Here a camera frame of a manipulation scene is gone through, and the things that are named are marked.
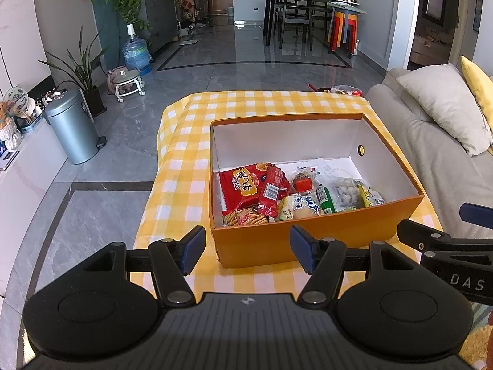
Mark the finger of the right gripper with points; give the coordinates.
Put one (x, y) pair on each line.
(477, 215)
(423, 238)

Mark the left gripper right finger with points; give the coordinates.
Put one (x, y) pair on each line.
(324, 261)

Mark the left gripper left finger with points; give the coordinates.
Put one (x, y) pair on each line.
(171, 262)

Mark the yellow biscuit packet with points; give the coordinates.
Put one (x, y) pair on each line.
(297, 207)

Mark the red Mimi snack bag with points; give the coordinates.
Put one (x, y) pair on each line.
(244, 217)

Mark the red cracker packet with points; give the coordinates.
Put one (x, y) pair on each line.
(242, 186)

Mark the green snack packet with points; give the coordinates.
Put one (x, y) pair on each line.
(325, 200)

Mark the beige sofa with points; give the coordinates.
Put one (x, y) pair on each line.
(450, 177)

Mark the yellow checkered tablecloth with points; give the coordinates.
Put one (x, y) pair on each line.
(179, 198)

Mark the clear packet white balls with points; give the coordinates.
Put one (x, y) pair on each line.
(353, 194)

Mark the yellow fuzzy rug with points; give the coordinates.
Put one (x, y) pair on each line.
(477, 349)

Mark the red jelly cup packet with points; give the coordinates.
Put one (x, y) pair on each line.
(302, 181)

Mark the red barcode snack packet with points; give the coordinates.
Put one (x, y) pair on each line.
(276, 187)

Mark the orange cardboard box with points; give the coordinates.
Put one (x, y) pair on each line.
(334, 175)

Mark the beige cushion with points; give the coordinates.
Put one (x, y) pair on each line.
(444, 95)

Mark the yellow cushion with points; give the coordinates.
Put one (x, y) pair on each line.
(481, 87)

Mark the red basket on floor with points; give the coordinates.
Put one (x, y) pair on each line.
(338, 89)

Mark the grey metal trash can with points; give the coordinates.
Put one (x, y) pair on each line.
(74, 126)

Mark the small white rolling stool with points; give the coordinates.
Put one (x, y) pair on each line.
(123, 82)

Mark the potted snake plant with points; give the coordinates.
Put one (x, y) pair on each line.
(80, 71)

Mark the blue water jug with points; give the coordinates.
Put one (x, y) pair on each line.
(136, 53)

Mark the stacked coloured plastic stools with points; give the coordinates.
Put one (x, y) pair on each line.
(344, 30)

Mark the dark grey cabinet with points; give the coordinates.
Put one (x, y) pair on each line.
(160, 15)

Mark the black dining chair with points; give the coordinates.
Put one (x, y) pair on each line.
(297, 12)

